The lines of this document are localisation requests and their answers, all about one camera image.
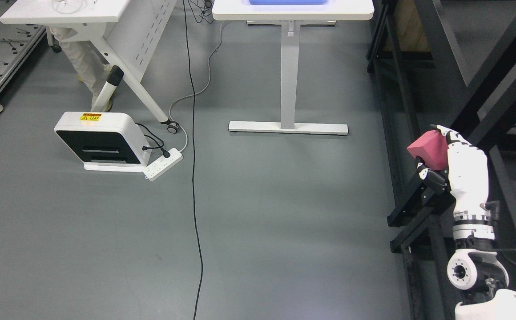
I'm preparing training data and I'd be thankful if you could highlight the black metal shelf rack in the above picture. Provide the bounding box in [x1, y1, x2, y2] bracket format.
[367, 0, 516, 320]

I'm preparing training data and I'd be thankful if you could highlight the pink foam block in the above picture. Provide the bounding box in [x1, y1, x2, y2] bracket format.
[407, 130, 448, 171]

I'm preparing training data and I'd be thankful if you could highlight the grey power strip cable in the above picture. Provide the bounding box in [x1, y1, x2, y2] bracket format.
[169, 20, 232, 154]

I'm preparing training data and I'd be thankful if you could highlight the blue plastic tray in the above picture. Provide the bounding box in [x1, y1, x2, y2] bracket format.
[248, 0, 328, 5]

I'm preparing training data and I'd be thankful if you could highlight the white folding table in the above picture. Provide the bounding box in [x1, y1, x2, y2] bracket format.
[0, 0, 179, 133]

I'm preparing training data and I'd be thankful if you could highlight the long black floor cable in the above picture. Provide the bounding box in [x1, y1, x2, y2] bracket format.
[181, 0, 204, 320]

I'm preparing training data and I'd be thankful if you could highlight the white standing desk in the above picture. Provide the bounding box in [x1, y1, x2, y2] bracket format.
[213, 0, 374, 136]

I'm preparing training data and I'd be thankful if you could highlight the white box appliance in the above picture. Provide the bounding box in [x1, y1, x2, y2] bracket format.
[54, 112, 151, 172]

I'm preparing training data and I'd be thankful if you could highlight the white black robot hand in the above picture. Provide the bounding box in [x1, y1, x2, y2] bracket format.
[414, 125, 488, 214]

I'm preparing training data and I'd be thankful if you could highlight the person in beige clothes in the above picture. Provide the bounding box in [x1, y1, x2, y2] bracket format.
[50, 26, 112, 107]

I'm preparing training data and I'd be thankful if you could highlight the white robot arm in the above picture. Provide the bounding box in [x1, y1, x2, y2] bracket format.
[447, 201, 516, 320]

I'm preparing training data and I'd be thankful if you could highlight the white power strip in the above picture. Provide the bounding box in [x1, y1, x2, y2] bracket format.
[143, 148, 183, 181]

